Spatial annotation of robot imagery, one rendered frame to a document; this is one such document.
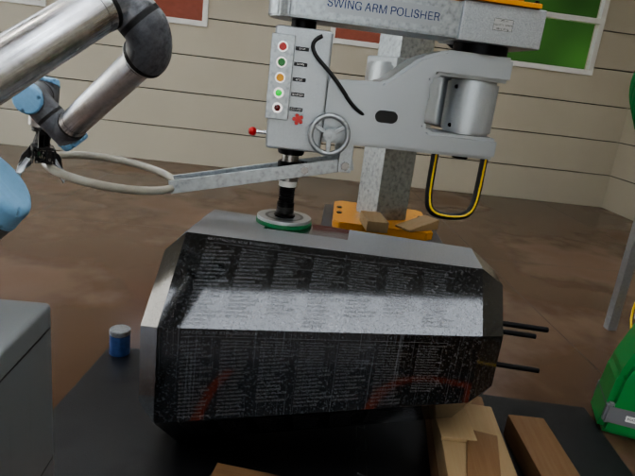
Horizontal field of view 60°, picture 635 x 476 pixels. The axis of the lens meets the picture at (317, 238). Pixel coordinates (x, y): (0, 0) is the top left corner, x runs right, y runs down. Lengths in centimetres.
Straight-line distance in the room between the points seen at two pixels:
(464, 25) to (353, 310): 105
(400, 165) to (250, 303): 125
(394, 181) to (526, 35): 98
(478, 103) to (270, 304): 105
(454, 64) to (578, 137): 712
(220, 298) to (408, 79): 101
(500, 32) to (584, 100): 703
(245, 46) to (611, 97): 531
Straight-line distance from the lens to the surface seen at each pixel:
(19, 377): 137
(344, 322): 181
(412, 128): 209
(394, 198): 281
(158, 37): 149
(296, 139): 202
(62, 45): 137
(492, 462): 212
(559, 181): 917
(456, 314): 190
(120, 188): 199
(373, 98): 205
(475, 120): 217
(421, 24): 208
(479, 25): 213
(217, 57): 811
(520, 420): 266
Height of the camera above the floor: 144
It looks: 16 degrees down
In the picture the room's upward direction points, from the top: 7 degrees clockwise
